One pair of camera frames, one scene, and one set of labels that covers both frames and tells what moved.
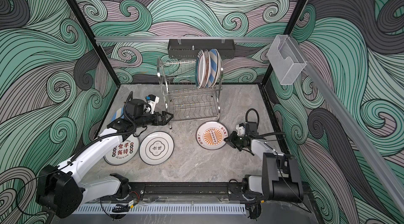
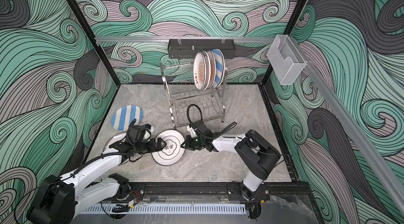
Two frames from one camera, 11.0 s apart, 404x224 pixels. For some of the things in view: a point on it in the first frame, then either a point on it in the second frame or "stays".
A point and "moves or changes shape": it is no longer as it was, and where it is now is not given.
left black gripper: (163, 115) → (153, 145)
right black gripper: (231, 141) → (188, 143)
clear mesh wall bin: (286, 62) stays
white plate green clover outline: (156, 148) moves or changes shape
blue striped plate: (212, 73) → (220, 67)
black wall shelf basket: (190, 48) stays
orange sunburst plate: (210, 135) moves or changes shape
